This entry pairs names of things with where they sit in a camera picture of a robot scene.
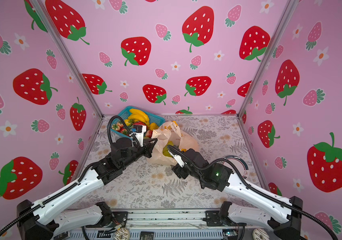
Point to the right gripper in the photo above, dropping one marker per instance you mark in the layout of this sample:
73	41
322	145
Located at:
177	171

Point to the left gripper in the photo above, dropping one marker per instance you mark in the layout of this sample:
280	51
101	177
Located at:
148	148

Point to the beige plastic bag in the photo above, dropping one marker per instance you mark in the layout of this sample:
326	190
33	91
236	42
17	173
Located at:
170	134

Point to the teal plastic basket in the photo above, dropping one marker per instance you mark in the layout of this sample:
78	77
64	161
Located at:
125	113

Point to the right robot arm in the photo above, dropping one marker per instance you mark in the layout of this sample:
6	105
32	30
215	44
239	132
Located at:
278	214

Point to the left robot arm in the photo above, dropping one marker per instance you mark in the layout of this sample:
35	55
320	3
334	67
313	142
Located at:
45	218

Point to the strawberry fake fruit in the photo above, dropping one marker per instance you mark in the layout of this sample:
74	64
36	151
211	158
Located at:
117	127

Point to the yellow lemon fake fruit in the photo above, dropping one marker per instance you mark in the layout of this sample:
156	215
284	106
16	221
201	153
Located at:
153	126

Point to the small yellow banana bunch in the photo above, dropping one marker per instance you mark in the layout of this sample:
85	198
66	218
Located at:
138	116

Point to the white sprinkled donut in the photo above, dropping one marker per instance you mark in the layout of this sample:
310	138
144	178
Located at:
260	234

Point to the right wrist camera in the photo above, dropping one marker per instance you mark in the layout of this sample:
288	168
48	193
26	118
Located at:
179	160

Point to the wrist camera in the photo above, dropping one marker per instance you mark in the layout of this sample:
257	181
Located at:
179	160
138	133

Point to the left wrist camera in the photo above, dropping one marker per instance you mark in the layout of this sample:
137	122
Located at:
138	133

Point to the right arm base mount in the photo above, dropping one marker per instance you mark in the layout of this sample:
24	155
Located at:
215	219

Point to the aluminium rail frame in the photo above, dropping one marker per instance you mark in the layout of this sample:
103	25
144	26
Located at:
159	224

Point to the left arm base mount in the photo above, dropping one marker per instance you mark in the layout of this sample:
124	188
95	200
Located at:
116	219

